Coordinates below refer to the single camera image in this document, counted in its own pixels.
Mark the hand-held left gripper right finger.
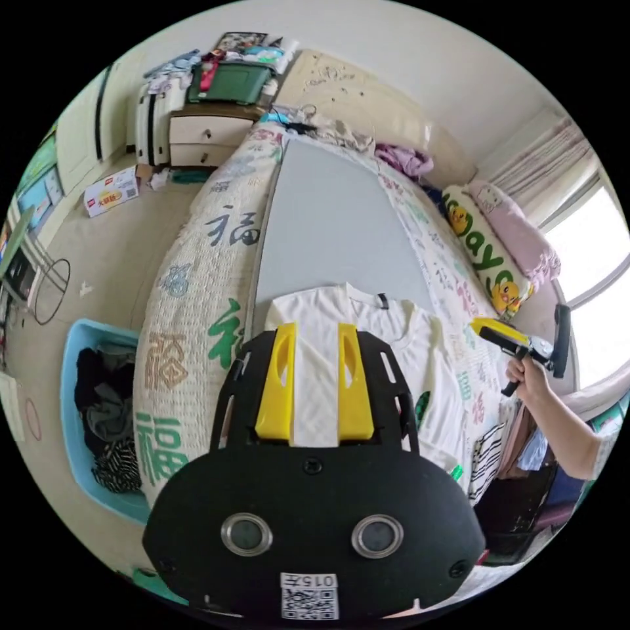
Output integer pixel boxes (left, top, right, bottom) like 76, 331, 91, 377
337, 322, 374, 441

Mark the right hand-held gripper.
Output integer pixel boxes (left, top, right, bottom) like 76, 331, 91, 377
469, 317, 556, 398

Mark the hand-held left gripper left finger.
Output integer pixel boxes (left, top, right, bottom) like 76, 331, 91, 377
255, 322, 298, 440

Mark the person's right forearm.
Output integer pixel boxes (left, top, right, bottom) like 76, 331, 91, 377
526, 390, 607, 481

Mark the white long sleeve shirt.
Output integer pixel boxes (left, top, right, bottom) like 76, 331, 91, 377
264, 282, 469, 474

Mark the long pillow with duck print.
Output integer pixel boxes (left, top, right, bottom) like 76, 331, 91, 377
441, 185, 536, 317

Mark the person's right hand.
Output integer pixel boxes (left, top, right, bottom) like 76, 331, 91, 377
506, 353, 551, 407

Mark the pink pillow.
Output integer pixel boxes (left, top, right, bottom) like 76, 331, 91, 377
467, 178, 562, 282

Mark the window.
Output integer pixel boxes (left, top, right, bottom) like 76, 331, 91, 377
540, 186, 630, 392

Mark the pile of clothes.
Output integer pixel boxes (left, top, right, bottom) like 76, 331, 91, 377
466, 397, 550, 505

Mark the bed with printed quilt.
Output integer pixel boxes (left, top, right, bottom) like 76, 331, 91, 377
133, 49, 584, 513

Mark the pink curtain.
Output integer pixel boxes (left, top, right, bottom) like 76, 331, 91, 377
484, 117, 607, 228

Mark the blue basket with clothes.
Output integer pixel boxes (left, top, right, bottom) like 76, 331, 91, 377
60, 318, 154, 526

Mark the grey flat board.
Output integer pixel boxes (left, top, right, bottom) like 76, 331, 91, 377
255, 136, 435, 316

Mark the purple garment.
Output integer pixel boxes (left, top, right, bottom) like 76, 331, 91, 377
375, 142, 436, 180

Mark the black hoop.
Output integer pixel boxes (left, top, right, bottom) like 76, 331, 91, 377
33, 257, 73, 326

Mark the printed carton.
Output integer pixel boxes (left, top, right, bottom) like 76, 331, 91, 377
82, 166, 142, 219

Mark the white bedside cupboard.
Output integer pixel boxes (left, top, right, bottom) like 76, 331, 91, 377
169, 104, 263, 169

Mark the white suitcase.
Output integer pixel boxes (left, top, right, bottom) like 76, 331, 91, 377
127, 81, 174, 167

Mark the green storage bin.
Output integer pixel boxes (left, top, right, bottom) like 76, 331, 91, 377
186, 62, 274, 105

